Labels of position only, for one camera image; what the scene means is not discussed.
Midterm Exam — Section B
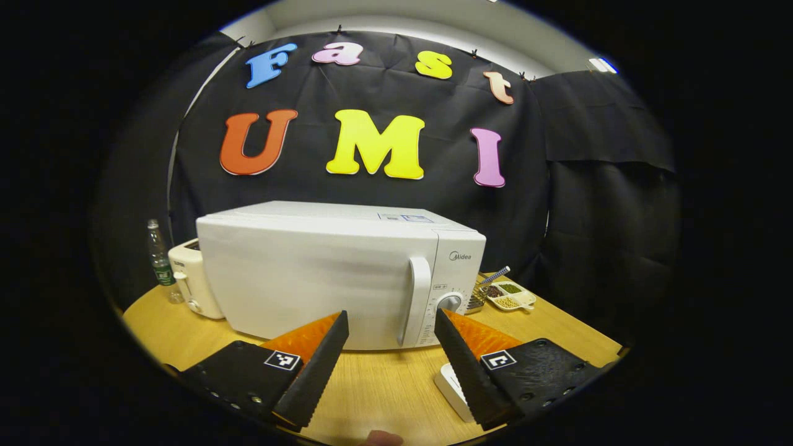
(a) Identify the white rectangular dish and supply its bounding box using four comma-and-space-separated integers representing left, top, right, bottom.
433, 363, 478, 424

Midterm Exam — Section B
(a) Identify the wire utensil holder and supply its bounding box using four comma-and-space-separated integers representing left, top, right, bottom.
465, 279, 491, 314

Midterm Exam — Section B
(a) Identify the white microwave oven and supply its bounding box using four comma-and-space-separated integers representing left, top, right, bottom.
196, 200, 488, 352

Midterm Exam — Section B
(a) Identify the black backdrop cloth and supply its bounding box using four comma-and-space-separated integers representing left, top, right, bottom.
92, 30, 683, 351

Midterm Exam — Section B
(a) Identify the clear plastic water bottle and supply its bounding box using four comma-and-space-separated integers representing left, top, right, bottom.
146, 219, 184, 305

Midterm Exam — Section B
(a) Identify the white divided dish with grains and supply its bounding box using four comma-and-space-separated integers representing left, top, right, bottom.
486, 281, 538, 312

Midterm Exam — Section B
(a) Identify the spoon with striped handle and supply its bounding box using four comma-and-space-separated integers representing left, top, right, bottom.
477, 266, 512, 287

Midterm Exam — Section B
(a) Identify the white toaster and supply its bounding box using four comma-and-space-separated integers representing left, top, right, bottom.
167, 238, 226, 321

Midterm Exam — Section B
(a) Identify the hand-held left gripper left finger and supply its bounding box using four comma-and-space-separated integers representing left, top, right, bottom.
180, 310, 350, 433

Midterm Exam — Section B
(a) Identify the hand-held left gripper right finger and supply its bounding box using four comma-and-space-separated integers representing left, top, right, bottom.
433, 308, 605, 432

